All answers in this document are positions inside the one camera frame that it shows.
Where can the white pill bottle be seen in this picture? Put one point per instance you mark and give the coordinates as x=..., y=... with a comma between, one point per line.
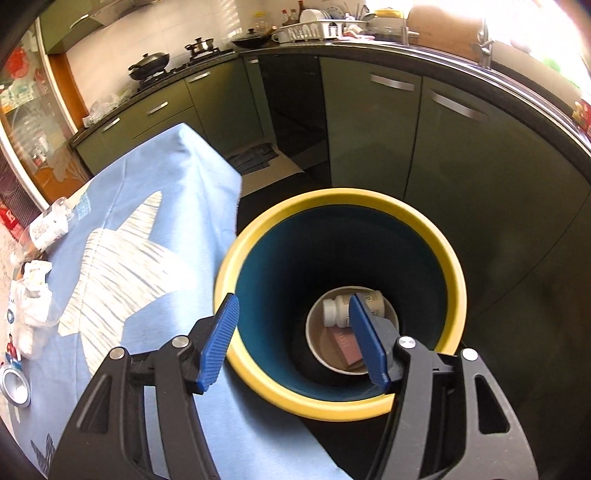
x=334, y=311

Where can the white plastic packaging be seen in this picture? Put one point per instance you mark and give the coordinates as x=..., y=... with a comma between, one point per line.
x=27, y=323

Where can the black kitchen countertop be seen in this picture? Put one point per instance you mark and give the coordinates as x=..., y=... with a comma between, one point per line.
x=461, y=64

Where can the paper cup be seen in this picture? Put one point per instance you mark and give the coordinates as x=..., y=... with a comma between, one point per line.
x=323, y=346

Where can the green wall cabinets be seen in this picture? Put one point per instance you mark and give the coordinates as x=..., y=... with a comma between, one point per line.
x=69, y=23

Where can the metal faucet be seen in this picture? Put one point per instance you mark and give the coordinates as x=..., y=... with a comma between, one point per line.
x=484, y=46

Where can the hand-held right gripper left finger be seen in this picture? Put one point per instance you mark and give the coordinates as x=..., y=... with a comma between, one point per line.
x=219, y=344

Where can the dark floor mat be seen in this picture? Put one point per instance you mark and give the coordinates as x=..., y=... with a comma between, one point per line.
x=251, y=157

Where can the sauce bottles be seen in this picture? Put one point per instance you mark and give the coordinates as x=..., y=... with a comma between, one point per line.
x=293, y=14

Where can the gas stove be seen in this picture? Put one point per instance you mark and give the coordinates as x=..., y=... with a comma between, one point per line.
x=184, y=69

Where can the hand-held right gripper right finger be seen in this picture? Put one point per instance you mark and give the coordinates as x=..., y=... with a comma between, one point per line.
x=367, y=344

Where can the red package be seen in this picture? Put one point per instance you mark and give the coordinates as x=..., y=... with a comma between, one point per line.
x=581, y=117

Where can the blue star-print tablecloth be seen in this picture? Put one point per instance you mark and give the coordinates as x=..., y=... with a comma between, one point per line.
x=184, y=221

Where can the pink cloth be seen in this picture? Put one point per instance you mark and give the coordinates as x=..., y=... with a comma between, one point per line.
x=360, y=33

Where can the clear plastic bottle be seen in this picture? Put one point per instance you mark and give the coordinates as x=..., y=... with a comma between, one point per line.
x=46, y=228

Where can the wooden cutting board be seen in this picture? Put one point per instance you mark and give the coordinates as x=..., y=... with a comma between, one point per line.
x=443, y=32

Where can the round metal tin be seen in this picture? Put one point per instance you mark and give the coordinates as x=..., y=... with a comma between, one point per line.
x=14, y=387

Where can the yellow-rimmed blue trash bin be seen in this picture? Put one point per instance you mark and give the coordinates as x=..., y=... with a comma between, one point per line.
x=268, y=295

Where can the green kitchen base cabinets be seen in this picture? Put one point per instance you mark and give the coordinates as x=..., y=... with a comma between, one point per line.
x=369, y=129

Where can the glass sliding door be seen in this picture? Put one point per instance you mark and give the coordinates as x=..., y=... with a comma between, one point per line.
x=27, y=115

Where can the plastic bags on counter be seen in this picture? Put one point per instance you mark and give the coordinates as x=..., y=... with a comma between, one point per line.
x=106, y=108

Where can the small pink box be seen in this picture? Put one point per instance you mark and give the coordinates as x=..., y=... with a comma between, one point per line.
x=344, y=346

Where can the white dish rack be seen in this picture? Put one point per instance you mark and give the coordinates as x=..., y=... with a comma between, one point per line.
x=314, y=28

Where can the crumpled white tissue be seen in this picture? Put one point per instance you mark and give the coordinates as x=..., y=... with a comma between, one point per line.
x=37, y=277

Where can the steel pot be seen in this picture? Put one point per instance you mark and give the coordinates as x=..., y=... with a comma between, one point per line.
x=202, y=47

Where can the black lidded wok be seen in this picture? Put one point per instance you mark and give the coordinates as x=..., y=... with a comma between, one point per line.
x=251, y=40

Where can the flat cardboard sheet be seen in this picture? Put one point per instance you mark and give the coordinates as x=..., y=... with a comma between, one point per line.
x=277, y=177

